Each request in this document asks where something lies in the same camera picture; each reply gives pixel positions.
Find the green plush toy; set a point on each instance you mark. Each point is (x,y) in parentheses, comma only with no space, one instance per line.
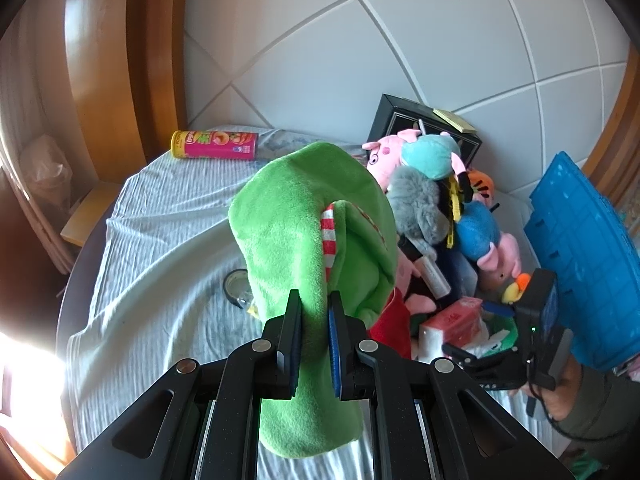
(290,220)

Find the black box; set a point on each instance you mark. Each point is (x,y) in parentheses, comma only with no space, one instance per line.
(395,115)

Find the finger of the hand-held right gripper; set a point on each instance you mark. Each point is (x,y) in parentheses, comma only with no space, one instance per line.
(500,375)

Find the yellow sticky note pad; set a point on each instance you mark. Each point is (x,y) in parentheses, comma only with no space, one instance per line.
(455,121)

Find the black tape roll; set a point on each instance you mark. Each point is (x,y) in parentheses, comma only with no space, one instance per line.
(234,285)

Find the pink chips can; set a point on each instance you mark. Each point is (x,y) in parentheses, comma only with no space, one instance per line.
(215,145)

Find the pink pig plush blue dress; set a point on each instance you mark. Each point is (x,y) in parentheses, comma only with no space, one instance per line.
(475,227)

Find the blue plastic crate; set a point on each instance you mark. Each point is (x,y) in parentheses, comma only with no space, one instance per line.
(585,260)

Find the wooden board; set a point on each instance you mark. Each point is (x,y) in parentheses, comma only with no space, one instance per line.
(92,212)

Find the dark blue box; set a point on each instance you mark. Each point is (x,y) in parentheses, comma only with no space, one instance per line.
(459,272)

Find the person's right forearm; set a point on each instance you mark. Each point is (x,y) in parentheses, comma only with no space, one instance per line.
(600,410)

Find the orange tiger plush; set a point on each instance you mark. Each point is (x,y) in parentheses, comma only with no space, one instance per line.
(480,185)

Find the person's right hand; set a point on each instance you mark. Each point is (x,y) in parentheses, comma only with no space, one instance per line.
(567,390)

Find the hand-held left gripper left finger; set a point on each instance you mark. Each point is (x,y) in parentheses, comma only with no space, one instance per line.
(290,355)

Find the grey fluffy plush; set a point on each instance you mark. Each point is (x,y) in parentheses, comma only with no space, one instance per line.
(420,205)

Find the small white bottle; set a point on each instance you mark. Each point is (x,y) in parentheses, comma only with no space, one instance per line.
(434,276)

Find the pink pig plush red dress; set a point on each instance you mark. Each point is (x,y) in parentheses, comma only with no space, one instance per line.
(395,320)

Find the white curtain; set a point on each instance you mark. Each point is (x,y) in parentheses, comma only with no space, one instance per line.
(25,85)

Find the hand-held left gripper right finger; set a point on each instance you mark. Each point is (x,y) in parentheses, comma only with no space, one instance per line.
(336,355)

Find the red tissue pack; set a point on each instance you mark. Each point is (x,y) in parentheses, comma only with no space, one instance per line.
(457,320)

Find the pink pig plush teal dress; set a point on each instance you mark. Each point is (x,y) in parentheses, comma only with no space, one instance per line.
(432,155)

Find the wooden wall frame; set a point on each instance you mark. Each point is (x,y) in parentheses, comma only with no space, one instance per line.
(100,60)

